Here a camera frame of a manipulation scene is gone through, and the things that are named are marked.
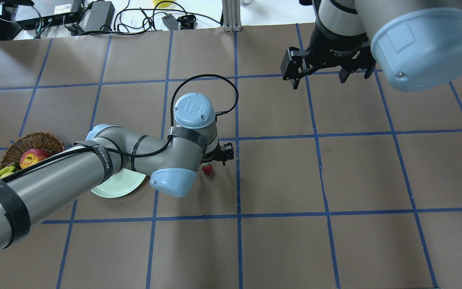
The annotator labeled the red strawberry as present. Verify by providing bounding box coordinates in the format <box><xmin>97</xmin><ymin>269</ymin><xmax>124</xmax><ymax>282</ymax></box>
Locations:
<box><xmin>201</xmin><ymin>163</ymin><xmax>213</xmax><ymax>176</ymax></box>

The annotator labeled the aluminium frame post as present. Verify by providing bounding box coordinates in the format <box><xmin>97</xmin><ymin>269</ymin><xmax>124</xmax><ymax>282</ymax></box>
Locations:
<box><xmin>222</xmin><ymin>0</ymin><xmax>243</xmax><ymax>32</ymax></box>

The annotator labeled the brown wicker basket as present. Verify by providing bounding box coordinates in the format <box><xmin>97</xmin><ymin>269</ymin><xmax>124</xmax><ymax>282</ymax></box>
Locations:
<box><xmin>0</xmin><ymin>132</ymin><xmax>65</xmax><ymax>169</ymax></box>

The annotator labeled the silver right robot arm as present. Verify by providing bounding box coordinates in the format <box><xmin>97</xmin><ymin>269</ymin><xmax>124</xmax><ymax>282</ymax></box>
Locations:
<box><xmin>280</xmin><ymin>0</ymin><xmax>462</xmax><ymax>92</ymax></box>

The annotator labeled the black power adapter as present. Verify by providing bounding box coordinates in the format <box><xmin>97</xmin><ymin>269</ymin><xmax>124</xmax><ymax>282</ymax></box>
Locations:
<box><xmin>83</xmin><ymin>0</ymin><xmax>114</xmax><ymax>31</ymax></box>

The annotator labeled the red yellow apple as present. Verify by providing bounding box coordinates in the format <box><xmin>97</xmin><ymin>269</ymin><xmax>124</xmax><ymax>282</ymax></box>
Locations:
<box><xmin>19</xmin><ymin>148</ymin><xmax>51</xmax><ymax>169</ymax></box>

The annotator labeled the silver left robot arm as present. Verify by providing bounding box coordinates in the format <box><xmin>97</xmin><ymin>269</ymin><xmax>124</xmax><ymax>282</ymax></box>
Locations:
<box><xmin>0</xmin><ymin>93</ymin><xmax>234</xmax><ymax>250</ymax></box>

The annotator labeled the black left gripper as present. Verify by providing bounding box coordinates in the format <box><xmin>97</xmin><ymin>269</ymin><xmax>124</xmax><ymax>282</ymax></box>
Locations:
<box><xmin>203</xmin><ymin>139</ymin><xmax>235</xmax><ymax>166</ymax></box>

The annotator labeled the light green plate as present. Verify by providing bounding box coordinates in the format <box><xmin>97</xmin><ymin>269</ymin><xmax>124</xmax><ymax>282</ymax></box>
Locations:
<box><xmin>90</xmin><ymin>169</ymin><xmax>146</xmax><ymax>199</ymax></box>

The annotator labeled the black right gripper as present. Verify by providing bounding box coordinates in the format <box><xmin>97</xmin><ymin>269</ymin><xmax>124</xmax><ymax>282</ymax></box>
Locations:
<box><xmin>280</xmin><ymin>24</ymin><xmax>377</xmax><ymax>90</ymax></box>

